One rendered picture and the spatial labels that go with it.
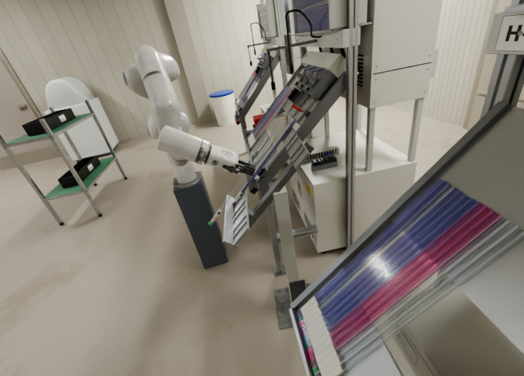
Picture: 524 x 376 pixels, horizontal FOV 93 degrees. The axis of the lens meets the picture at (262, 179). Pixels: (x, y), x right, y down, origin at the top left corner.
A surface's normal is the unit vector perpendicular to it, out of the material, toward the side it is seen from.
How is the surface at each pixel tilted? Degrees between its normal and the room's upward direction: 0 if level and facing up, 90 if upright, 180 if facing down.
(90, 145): 90
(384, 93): 90
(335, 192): 90
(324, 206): 90
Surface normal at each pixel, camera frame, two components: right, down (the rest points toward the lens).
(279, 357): -0.16, -0.86
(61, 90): 0.26, 0.44
